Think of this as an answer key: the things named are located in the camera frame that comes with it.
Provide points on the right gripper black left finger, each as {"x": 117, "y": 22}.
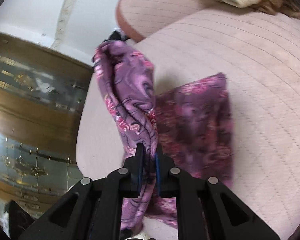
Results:
{"x": 92, "y": 208}

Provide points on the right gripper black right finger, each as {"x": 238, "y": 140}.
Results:
{"x": 207, "y": 209}

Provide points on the black crumpled garment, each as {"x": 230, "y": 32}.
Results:
{"x": 117, "y": 36}

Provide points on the pink sofa backrest cushion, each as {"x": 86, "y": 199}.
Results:
{"x": 140, "y": 19}

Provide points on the purple pink floral garment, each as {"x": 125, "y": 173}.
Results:
{"x": 192, "y": 123}

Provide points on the wooden glass door cabinet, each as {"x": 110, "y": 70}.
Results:
{"x": 42, "y": 95}

